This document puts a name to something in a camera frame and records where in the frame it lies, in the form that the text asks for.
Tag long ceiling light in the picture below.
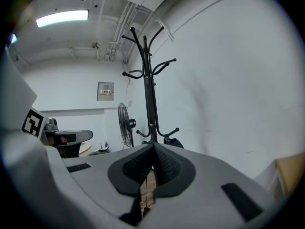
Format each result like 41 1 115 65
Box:
35 9 90 29

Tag square wooden table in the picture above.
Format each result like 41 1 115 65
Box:
253 152 305 201

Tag black pole stand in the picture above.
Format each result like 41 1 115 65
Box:
121 26 180 146

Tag black standing fan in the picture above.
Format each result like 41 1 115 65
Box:
117 102 137 148

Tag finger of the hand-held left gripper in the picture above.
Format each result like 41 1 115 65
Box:
54 129 94 158

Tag round wooden table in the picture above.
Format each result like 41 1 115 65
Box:
78 140 93 156

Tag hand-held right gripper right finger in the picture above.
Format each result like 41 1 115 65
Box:
142 143 293 229

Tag white ceiling pipes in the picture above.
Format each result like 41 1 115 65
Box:
104 0 154 65

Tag black router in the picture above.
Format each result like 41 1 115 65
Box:
98 140 111 153

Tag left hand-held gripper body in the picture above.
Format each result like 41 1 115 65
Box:
0 51 60 148

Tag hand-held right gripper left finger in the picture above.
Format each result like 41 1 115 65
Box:
45 143 155 219

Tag grey electrical panel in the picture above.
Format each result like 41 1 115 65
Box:
96 81 115 102

